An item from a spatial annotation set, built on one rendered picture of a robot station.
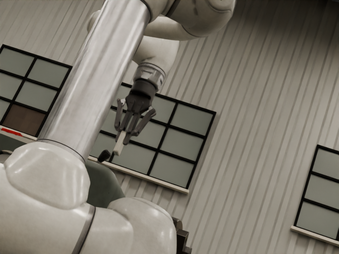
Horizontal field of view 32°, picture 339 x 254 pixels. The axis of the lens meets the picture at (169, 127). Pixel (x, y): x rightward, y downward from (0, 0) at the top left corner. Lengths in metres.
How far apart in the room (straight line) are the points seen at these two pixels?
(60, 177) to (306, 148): 8.19
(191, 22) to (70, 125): 0.41
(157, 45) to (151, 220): 0.91
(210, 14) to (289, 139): 7.84
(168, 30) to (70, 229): 0.74
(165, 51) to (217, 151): 7.11
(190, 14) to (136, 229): 0.51
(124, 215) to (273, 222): 7.65
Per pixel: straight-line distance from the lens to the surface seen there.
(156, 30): 1.63
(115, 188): 1.60
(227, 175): 8.82
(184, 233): 1.70
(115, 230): 1.03
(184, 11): 1.33
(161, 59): 1.85
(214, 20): 1.32
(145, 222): 1.05
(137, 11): 1.25
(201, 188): 8.71
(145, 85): 1.82
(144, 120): 1.79
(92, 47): 1.19
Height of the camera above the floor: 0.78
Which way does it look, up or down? 23 degrees up
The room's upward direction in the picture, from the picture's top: 22 degrees clockwise
